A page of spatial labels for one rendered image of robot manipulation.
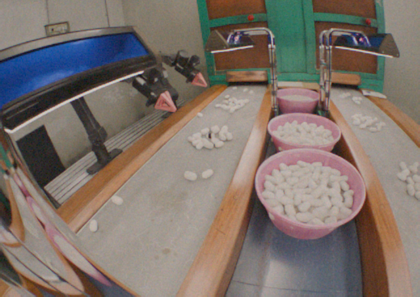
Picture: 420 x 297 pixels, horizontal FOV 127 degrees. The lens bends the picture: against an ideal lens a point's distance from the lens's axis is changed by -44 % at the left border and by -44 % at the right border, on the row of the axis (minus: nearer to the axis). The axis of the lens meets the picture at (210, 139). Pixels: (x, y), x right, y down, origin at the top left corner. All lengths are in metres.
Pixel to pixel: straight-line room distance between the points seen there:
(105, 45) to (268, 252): 0.45
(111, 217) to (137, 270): 0.17
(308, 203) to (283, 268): 0.15
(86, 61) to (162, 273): 0.33
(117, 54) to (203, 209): 0.34
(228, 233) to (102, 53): 0.33
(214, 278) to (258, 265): 0.13
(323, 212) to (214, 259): 0.24
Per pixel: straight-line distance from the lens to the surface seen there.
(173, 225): 0.41
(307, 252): 0.44
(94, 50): 0.23
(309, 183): 0.49
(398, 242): 0.42
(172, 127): 0.79
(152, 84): 0.72
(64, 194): 0.86
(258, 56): 1.39
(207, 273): 0.31
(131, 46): 0.26
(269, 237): 0.45
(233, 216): 0.37
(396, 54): 0.70
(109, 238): 0.45
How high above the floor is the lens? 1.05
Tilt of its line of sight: 27 degrees down
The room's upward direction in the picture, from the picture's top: 9 degrees counter-clockwise
